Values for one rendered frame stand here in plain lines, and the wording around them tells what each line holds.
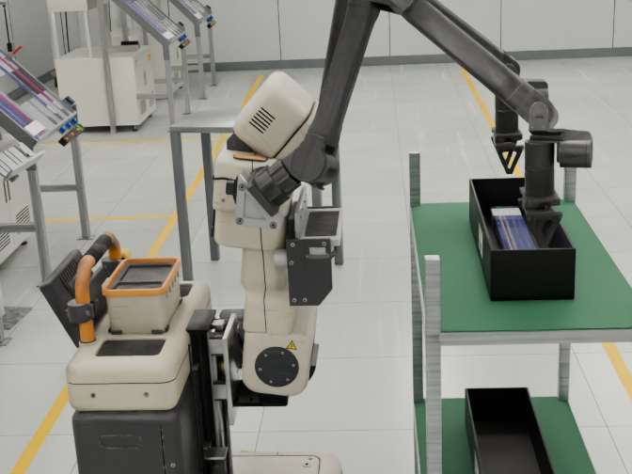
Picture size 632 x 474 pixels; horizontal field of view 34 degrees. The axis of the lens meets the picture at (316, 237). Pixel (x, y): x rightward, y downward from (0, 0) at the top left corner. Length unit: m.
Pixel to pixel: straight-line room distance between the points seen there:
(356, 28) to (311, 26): 9.36
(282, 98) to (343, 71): 0.18
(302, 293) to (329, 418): 1.45
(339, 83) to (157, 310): 0.70
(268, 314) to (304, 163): 0.44
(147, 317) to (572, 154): 1.05
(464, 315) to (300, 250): 0.42
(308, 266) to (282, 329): 0.18
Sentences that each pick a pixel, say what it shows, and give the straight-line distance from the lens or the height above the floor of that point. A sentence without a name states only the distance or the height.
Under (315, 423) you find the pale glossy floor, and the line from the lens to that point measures 3.73.
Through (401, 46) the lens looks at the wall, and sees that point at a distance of 11.53.
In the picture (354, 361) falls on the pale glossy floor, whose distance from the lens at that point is 4.18.
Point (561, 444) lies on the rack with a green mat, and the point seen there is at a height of 0.35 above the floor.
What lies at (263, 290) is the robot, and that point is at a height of 0.90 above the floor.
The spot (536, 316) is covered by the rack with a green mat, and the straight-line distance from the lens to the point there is 2.12.
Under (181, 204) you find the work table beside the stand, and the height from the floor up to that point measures 0.43.
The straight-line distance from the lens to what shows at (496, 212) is 2.64.
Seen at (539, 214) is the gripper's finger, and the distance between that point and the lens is 2.01.
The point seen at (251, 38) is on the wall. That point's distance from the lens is 11.59.
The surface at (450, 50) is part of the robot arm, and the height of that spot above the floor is 1.47.
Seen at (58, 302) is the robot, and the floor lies 0.90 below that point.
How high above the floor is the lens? 1.76
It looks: 18 degrees down
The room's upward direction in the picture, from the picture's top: 3 degrees counter-clockwise
